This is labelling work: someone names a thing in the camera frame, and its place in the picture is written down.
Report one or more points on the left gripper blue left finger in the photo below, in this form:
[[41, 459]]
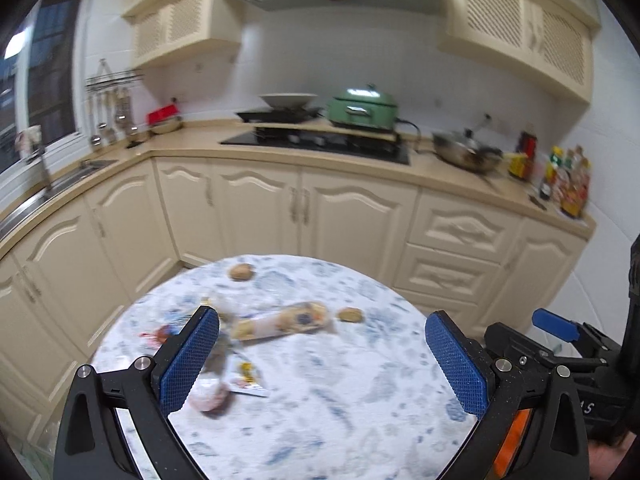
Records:
[[181, 357]]

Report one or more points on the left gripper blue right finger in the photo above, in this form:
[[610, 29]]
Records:
[[463, 361]]

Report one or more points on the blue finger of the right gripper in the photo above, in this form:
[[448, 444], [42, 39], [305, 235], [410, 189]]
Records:
[[555, 325], [504, 342]]

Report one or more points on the pink white ball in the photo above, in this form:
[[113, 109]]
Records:
[[208, 394]]

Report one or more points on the white yellow sachet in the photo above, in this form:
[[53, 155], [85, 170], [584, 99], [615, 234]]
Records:
[[243, 377]]

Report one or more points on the clear plastic bag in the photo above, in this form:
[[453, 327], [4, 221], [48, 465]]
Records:
[[226, 307]]

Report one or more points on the brown bun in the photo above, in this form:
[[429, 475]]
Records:
[[350, 315], [241, 272]]

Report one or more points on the long clear snack package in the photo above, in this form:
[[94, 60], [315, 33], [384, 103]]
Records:
[[299, 318]]

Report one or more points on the blue brown snack wrapper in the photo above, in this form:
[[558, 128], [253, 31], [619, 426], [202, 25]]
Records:
[[216, 362]]

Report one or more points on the lower kitchen cabinets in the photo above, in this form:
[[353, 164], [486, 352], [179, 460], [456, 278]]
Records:
[[475, 247]]

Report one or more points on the person's right hand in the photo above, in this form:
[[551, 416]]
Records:
[[604, 459]]

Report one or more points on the orange plastic bag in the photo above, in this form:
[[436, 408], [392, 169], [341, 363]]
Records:
[[511, 443]]

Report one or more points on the round table with floral cloth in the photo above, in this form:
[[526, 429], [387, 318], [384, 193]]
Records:
[[349, 401]]

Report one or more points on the condiment bottles group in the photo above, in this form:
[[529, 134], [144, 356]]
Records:
[[566, 181]]

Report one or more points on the steel wok pan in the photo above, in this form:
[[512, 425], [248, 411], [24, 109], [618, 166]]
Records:
[[463, 151]]

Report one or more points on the steel sink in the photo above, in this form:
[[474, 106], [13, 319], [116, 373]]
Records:
[[87, 168]]

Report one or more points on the black gas stove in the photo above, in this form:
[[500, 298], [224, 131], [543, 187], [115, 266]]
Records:
[[394, 150]]

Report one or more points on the red lidded bowl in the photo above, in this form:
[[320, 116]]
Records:
[[165, 119]]

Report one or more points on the hanging utensil rack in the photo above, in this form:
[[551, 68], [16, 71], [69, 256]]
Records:
[[109, 106]]

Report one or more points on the green electric cooker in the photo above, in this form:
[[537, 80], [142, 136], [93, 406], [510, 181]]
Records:
[[363, 108]]

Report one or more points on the white bowl on induction plate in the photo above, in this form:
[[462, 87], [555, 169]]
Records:
[[283, 108]]

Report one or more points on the upper right cabinets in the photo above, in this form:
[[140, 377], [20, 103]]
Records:
[[547, 41]]

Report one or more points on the window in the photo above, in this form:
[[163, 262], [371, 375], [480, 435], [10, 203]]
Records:
[[37, 77]]

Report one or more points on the upper left cabinets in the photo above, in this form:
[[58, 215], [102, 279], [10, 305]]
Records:
[[167, 30]]

